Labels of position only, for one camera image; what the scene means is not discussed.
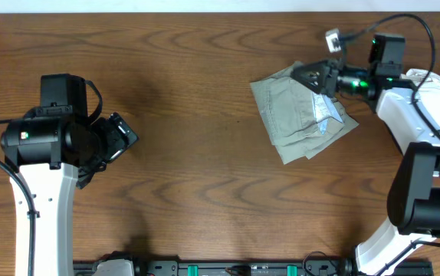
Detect grey-green cotton shorts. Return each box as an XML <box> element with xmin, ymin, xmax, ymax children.
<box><xmin>250</xmin><ymin>61</ymin><xmax>358</xmax><ymax>164</ymax></box>

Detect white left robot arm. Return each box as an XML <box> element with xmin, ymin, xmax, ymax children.
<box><xmin>1</xmin><ymin>106</ymin><xmax>139</xmax><ymax>275</ymax></box>

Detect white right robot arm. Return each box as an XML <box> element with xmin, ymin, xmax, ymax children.
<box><xmin>291</xmin><ymin>60</ymin><xmax>440</xmax><ymax>275</ymax></box>

